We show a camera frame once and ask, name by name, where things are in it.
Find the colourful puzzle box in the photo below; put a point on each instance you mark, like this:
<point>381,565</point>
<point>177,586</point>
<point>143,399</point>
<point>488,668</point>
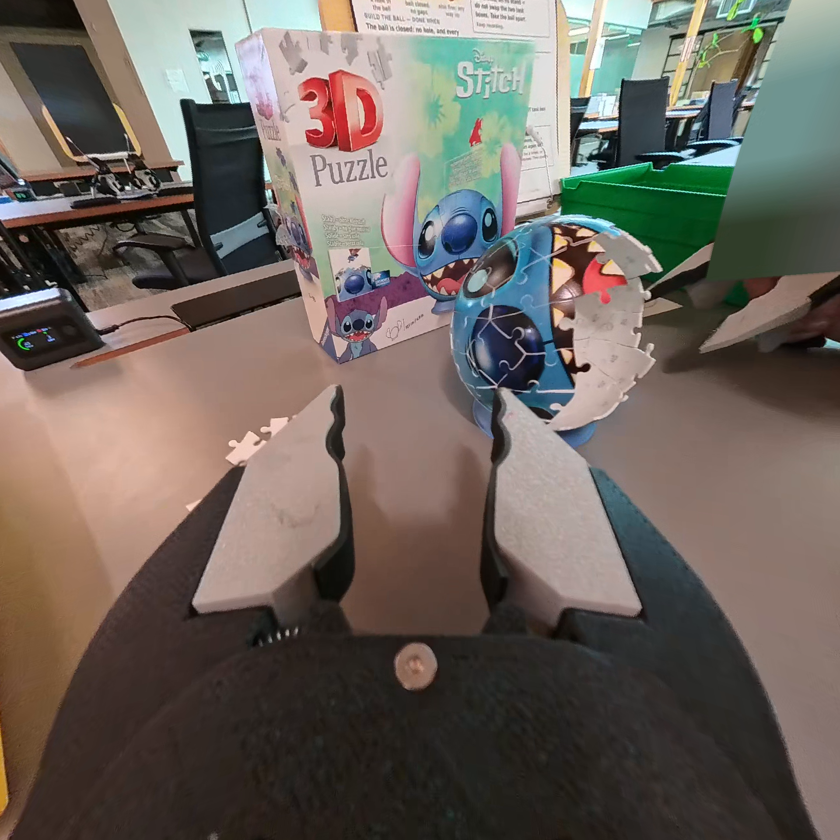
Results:
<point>367,164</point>

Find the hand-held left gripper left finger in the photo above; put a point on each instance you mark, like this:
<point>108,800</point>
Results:
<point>275,518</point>

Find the black mesh office chair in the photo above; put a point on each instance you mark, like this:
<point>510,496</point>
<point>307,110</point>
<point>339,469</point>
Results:
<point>223,170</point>

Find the background wooden desk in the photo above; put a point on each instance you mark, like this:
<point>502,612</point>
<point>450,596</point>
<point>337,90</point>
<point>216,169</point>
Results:
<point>79,210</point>

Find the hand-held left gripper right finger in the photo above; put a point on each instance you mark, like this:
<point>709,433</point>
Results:
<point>558,525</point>

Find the blue cartoon puzzle ball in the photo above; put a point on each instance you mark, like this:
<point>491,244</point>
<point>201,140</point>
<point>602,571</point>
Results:
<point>512,341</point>

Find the black power bank with screen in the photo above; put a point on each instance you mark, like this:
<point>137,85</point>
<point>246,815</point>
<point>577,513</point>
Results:
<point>72,308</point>

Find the green plastic bin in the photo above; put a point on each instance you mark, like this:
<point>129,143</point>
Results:
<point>630,203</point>

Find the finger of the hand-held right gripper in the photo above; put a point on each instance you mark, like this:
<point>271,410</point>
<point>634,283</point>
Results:
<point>689,264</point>
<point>768,308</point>

